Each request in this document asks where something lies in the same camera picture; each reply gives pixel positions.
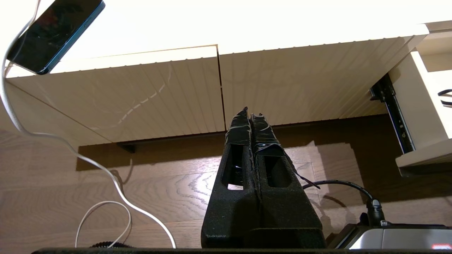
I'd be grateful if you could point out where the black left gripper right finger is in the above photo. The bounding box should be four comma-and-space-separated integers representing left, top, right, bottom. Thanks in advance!
251, 113, 326, 248

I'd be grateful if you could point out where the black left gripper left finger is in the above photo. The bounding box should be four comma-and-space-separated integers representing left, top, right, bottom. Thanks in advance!
201, 107, 261, 248

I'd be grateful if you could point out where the cream ribbed drawer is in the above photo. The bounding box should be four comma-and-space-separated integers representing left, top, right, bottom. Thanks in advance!
369, 49, 452, 177

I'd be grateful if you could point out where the white ribbed cabinet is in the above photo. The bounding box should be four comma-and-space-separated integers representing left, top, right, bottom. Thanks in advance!
0, 0, 452, 154

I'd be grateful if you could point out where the black smartphone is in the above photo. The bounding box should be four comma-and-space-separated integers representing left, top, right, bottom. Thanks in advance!
6, 0, 106, 75

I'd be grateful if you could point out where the black cable loop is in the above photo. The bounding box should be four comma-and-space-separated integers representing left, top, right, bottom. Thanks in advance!
302, 179, 386, 227

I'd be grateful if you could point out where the thin white floor cable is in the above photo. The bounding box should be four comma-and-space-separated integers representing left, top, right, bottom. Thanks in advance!
21, 131, 177, 249

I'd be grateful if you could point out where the black corrugated cable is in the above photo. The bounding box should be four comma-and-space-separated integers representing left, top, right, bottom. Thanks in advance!
91, 241, 135, 249

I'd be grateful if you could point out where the thick white power cable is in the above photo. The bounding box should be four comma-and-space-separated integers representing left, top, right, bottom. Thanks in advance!
0, 0, 43, 136

